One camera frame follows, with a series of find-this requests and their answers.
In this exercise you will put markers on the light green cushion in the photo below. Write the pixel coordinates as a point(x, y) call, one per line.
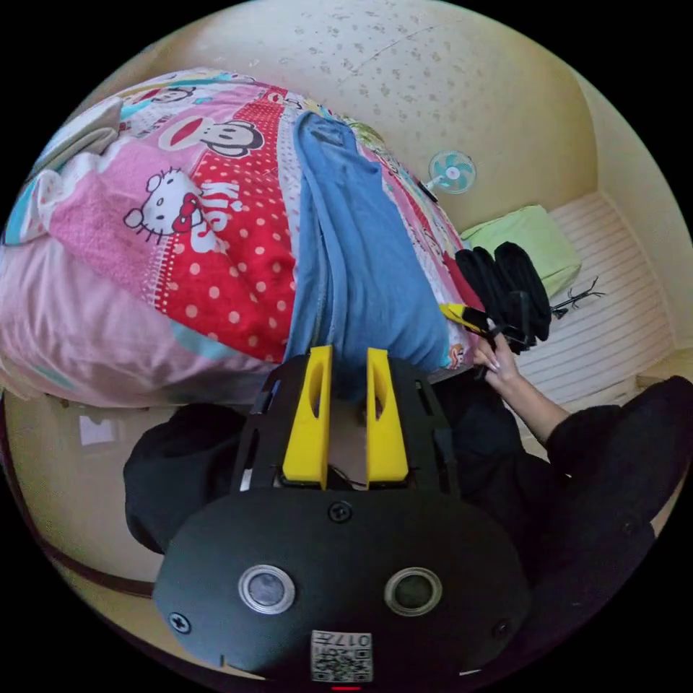
point(533, 241)

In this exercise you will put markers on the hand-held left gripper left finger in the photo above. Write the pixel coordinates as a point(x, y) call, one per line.
point(303, 433)

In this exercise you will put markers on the blue jeans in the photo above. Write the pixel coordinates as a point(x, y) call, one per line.
point(352, 243)

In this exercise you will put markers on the person's right hand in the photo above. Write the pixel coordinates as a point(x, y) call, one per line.
point(497, 364)

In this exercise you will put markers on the pale pillow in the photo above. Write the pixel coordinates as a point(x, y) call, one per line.
point(81, 138)

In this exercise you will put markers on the bed with cartoon print quilt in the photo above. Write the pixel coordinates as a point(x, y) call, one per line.
point(238, 216)

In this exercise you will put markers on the person's right forearm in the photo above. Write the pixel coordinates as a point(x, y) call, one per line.
point(536, 409)

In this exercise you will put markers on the person's body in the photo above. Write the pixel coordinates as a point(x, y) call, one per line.
point(595, 487)

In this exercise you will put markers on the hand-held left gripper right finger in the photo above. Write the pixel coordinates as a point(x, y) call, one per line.
point(391, 444)

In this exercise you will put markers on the white fan with teal blades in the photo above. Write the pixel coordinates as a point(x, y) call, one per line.
point(452, 172)

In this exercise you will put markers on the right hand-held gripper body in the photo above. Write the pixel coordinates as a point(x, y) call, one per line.
point(511, 337)

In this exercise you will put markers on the pink fuzzy blanket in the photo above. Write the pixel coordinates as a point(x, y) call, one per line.
point(103, 222)

